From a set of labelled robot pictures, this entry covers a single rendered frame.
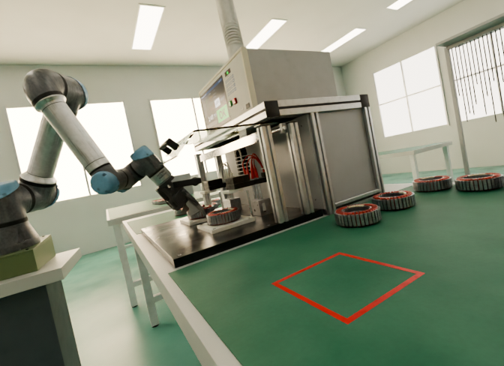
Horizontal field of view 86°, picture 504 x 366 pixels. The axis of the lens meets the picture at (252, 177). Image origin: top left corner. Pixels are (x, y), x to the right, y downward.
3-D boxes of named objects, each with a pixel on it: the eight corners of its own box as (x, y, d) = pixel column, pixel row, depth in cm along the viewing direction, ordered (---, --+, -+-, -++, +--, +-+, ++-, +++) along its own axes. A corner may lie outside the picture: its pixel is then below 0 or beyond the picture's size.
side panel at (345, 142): (330, 215, 84) (310, 112, 83) (323, 214, 86) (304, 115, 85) (385, 195, 97) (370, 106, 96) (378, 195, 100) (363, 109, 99)
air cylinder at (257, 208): (261, 216, 93) (257, 200, 93) (250, 214, 99) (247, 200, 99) (273, 212, 95) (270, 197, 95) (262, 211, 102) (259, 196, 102)
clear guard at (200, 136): (177, 156, 66) (172, 132, 66) (159, 165, 87) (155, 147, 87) (283, 139, 82) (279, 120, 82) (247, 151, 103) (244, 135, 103)
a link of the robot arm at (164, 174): (163, 166, 109) (167, 165, 102) (170, 175, 110) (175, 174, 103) (148, 179, 106) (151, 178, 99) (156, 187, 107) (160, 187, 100)
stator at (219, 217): (214, 227, 83) (211, 216, 83) (204, 223, 93) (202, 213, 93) (246, 218, 88) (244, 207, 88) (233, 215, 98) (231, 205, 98)
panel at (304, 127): (323, 209, 84) (305, 114, 83) (234, 203, 142) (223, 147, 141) (326, 208, 85) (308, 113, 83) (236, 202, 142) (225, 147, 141)
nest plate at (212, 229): (212, 234, 80) (211, 230, 80) (197, 229, 93) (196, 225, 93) (255, 220, 87) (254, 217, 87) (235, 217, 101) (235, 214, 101)
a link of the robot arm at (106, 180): (22, 51, 81) (121, 184, 85) (50, 62, 92) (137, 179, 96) (-6, 74, 82) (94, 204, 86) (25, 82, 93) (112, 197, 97)
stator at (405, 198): (379, 214, 73) (377, 200, 73) (368, 206, 84) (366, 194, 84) (424, 206, 72) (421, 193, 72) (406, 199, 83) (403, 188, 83)
